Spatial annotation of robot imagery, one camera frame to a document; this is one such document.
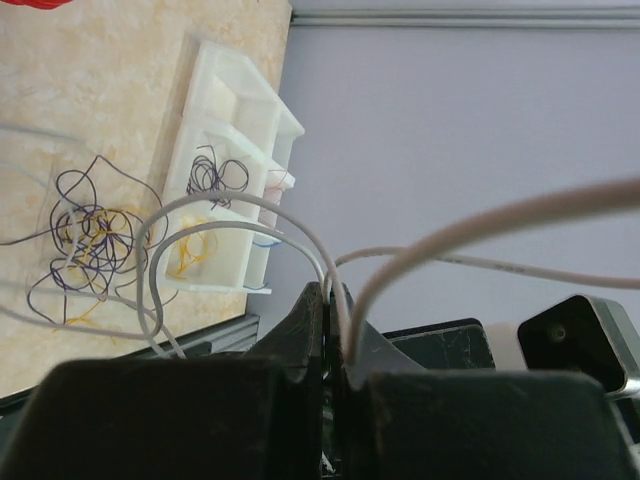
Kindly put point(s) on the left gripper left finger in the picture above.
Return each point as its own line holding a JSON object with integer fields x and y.
{"x": 257, "y": 415}

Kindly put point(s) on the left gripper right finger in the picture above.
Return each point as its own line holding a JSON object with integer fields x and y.
{"x": 394, "y": 419}

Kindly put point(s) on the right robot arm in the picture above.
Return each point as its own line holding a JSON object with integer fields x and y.
{"x": 581, "y": 334}

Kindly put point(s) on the white compartment tray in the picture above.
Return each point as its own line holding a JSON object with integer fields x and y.
{"x": 236, "y": 135}

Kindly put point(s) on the red plastic basket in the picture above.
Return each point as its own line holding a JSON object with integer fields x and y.
{"x": 38, "y": 4}

